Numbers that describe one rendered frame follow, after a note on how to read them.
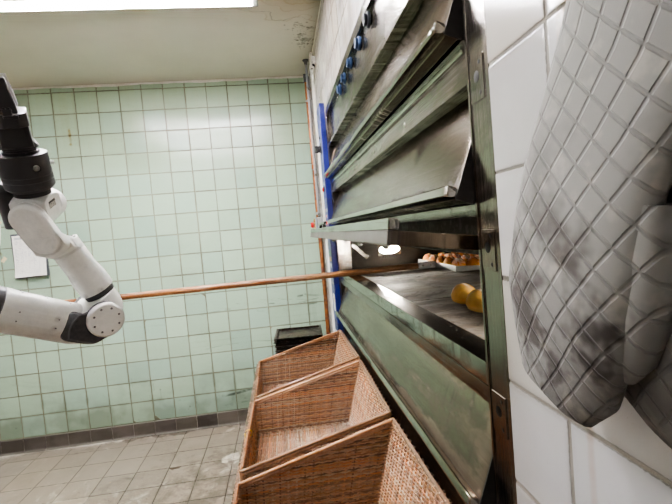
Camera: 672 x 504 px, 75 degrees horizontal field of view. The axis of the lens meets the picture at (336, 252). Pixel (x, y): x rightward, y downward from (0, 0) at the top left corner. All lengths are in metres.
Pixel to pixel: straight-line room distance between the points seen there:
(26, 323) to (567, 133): 0.99
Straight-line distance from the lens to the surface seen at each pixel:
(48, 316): 1.08
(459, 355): 0.88
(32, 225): 1.04
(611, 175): 0.37
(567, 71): 0.42
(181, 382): 3.63
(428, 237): 0.72
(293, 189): 3.39
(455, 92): 0.81
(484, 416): 0.88
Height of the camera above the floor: 1.42
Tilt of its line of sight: 3 degrees down
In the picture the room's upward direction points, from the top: 5 degrees counter-clockwise
